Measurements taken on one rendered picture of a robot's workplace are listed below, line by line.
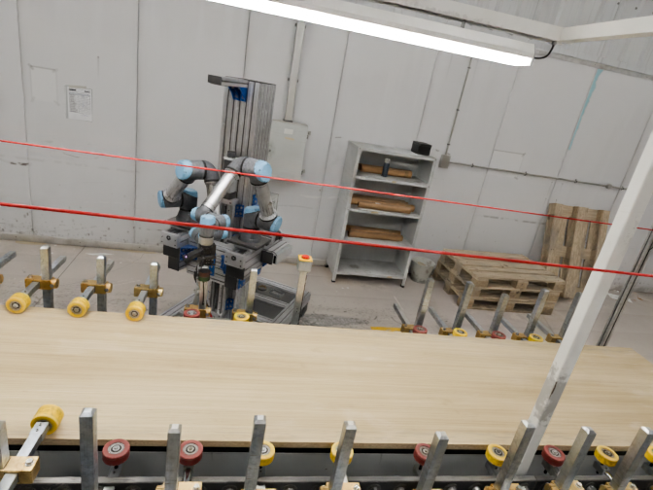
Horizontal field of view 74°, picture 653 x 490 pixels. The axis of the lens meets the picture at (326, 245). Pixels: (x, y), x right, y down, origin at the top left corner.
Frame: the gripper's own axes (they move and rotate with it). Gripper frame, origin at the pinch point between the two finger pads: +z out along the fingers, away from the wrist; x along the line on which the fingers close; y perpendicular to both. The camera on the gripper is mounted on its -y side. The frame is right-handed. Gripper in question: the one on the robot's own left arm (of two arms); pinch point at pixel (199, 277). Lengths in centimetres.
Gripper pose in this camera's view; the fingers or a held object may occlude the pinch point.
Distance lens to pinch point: 244.0
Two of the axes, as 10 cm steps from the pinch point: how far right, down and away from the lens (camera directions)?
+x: -4.8, -3.9, 7.9
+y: 8.6, -0.3, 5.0
